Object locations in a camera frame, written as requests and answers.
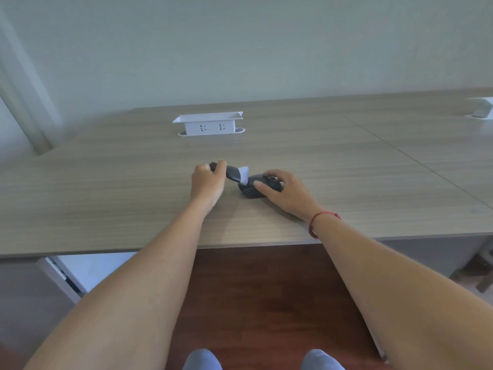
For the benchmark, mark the person's right hand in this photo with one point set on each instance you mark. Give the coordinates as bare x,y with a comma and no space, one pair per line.
292,198

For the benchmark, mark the person's left hand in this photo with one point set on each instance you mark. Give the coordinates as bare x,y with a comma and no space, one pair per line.
206,186

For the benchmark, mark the person's right thumb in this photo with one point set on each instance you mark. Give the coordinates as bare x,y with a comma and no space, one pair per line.
264,186

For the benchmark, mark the person's left fingers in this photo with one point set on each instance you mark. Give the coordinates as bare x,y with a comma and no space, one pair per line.
220,167

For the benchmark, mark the black computer mouse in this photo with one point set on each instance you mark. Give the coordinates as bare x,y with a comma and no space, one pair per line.
250,188

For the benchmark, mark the black brush with white bristles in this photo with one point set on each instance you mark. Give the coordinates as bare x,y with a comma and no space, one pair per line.
233,173

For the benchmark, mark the person's left forearm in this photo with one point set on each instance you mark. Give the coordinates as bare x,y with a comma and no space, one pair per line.
142,288

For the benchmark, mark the person's right forearm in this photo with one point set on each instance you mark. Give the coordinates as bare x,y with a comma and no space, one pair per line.
396,292

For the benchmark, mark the white desk socket box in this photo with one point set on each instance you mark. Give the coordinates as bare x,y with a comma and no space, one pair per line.
483,107
210,125

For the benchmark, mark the white desk support panel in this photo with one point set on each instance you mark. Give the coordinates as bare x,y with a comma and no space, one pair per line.
83,273

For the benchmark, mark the person's right foot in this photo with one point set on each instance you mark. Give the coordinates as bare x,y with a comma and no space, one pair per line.
321,361

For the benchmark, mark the person's foot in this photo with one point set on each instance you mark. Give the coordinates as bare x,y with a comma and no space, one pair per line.
202,360
321,361

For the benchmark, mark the person's left foot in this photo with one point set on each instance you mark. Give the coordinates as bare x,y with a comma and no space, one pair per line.
202,360

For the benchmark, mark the grey desk side panel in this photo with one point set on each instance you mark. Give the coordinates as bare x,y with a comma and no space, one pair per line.
435,256

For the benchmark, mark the dark chair base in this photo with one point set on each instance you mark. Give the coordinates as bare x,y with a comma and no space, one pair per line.
475,271

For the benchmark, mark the white window frame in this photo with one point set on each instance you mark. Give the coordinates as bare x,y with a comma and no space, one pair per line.
27,100

